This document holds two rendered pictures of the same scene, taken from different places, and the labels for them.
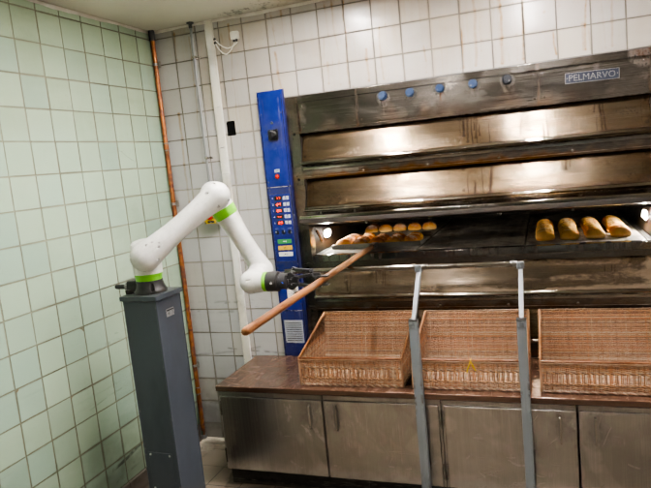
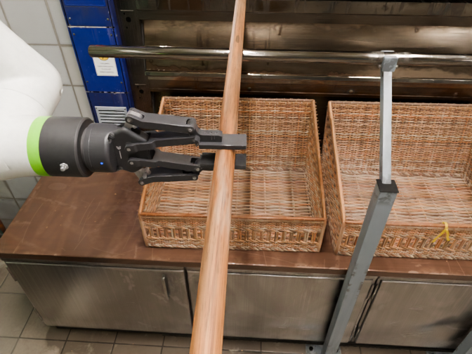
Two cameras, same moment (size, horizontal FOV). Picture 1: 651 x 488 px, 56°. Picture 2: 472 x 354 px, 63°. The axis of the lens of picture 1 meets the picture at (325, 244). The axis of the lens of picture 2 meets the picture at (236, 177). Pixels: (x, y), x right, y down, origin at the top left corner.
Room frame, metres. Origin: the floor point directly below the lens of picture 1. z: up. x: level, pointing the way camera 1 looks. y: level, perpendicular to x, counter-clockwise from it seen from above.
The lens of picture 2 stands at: (2.26, 0.15, 1.55)
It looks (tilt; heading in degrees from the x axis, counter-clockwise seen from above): 41 degrees down; 343
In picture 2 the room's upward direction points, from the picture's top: straight up
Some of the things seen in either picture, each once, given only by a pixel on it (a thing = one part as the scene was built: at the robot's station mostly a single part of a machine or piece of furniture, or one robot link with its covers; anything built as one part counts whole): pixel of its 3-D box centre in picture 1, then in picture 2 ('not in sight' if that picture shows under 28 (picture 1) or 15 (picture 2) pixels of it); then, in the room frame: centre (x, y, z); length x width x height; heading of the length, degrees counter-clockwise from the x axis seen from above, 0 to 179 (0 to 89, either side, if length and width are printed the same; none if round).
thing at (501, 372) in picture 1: (473, 347); (414, 175); (3.00, -0.69, 0.72); 0.56 x 0.49 x 0.28; 71
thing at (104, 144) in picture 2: (289, 281); (121, 148); (2.76, 0.18, 1.20); 0.09 x 0.07 x 0.08; 71
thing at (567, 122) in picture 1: (459, 133); not in sight; (3.26, -0.76, 1.80); 1.79 x 0.11 x 0.19; 70
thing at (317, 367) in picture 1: (359, 346); (234, 168); (3.21, -0.13, 0.72); 0.56 x 0.49 x 0.28; 71
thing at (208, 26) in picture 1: (231, 215); not in sight; (3.73, 0.55, 1.45); 0.05 x 0.02 x 2.30; 70
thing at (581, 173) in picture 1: (463, 182); not in sight; (3.26, -0.76, 1.54); 1.79 x 0.11 x 0.19; 70
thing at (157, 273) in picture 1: (146, 259); not in sight; (2.79, 0.82, 1.36); 0.16 x 0.13 x 0.19; 15
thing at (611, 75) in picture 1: (457, 95); not in sight; (3.29, -0.77, 1.99); 1.80 x 0.08 x 0.21; 70
